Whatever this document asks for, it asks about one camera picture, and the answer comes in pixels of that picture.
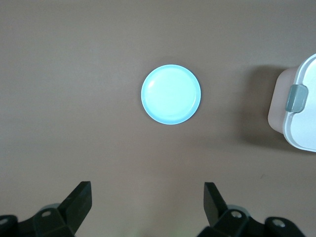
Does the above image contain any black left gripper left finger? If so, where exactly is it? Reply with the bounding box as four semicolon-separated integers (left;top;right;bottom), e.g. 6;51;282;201
0;181;93;237

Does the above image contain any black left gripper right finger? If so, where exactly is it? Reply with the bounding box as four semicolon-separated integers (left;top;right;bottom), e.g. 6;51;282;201
198;182;303;237

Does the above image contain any white lidded storage box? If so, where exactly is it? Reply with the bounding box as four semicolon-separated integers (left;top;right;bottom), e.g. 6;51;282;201
267;53;316;153

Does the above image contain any brown table mat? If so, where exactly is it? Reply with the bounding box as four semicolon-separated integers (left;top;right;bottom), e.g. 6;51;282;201
0;0;316;237

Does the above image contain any light blue round plate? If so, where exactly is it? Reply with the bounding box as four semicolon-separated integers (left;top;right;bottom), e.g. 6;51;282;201
140;64;202;125

